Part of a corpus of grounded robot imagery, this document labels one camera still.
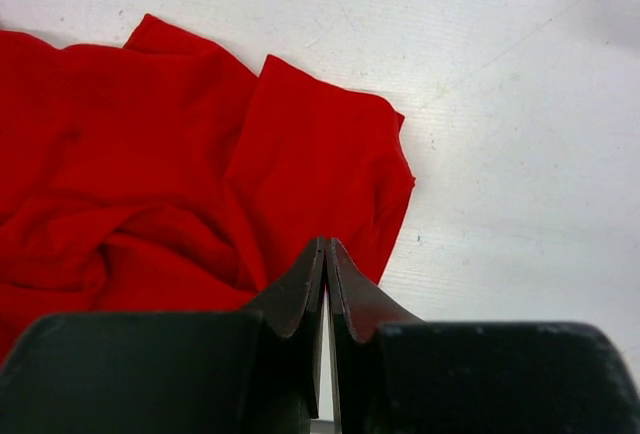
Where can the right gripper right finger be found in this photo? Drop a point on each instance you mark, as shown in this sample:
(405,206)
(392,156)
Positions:
(395,373)

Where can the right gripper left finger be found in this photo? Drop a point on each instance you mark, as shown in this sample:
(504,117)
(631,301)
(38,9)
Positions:
(252,370)

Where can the red t shirt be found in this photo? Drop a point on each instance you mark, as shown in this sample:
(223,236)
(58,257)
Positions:
(165,175)

